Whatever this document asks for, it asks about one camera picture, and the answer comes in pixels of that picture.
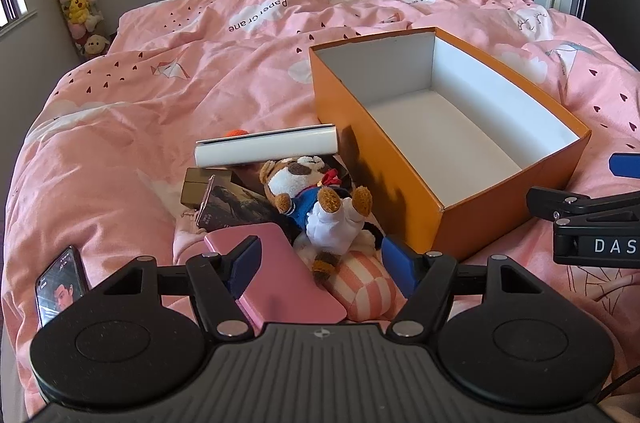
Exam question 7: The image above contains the brown dog plush keychain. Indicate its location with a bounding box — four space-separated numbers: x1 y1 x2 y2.
259 155 373 283

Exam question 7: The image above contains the orange cardboard box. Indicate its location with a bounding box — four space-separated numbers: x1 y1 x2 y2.
309 27 591 259

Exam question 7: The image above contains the black power cable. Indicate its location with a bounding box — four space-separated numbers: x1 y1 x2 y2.
596 364 640 409

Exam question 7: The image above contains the pink patterned duvet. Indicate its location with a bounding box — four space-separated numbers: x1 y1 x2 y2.
1 0 639 422

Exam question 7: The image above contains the pink pouch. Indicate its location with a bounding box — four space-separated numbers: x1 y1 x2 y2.
204 223 346 330

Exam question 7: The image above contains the pink striped panda plush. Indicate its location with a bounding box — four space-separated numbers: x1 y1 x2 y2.
311 230 406 322

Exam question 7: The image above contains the crochet orange strawberry toy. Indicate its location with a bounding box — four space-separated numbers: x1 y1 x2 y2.
224 129 249 137

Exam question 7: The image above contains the illustrated picture book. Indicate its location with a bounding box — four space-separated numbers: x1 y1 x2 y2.
195 175 278 232

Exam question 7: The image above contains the brown cardboard box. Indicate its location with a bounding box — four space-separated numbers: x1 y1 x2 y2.
180 167 232 209

